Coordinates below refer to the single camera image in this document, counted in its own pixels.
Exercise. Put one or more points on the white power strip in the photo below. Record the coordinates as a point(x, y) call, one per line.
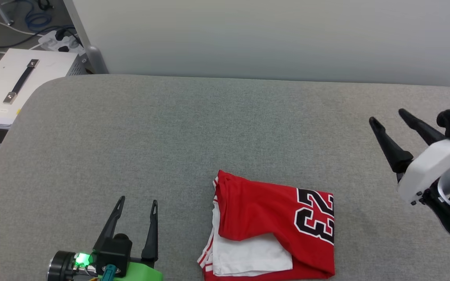
point(51, 41)

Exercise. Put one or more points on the red and white basketball jersey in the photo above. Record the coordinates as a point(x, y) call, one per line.
point(260, 207)

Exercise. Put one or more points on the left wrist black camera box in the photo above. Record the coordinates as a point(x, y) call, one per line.
point(113, 249)

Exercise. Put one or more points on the grey metal partition post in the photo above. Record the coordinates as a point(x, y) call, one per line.
point(94, 58)

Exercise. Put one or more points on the grey fabric sofa cushion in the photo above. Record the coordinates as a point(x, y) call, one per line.
point(209, 125)

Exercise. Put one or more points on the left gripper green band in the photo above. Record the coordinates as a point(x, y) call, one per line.
point(143, 273)

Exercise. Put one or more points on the grey metal table leg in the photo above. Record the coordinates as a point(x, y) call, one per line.
point(3, 11)

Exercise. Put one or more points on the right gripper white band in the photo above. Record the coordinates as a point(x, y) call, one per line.
point(428, 171)

